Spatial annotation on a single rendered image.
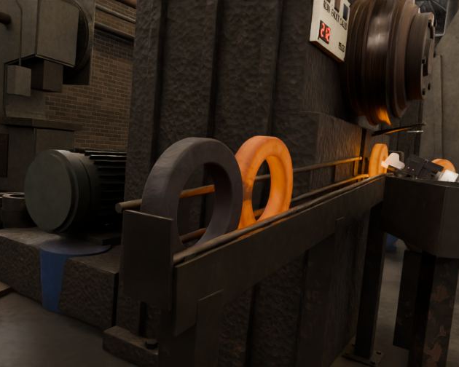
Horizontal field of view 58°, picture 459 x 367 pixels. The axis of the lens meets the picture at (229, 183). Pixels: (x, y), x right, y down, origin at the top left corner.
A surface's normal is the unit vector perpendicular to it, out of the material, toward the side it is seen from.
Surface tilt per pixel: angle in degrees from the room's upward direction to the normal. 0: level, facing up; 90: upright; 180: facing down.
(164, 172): 59
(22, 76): 90
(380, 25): 78
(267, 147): 90
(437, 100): 90
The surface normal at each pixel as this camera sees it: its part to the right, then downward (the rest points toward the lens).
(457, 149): -0.71, 0.00
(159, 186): -0.48, -0.30
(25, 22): -0.37, 0.05
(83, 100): 0.85, 0.12
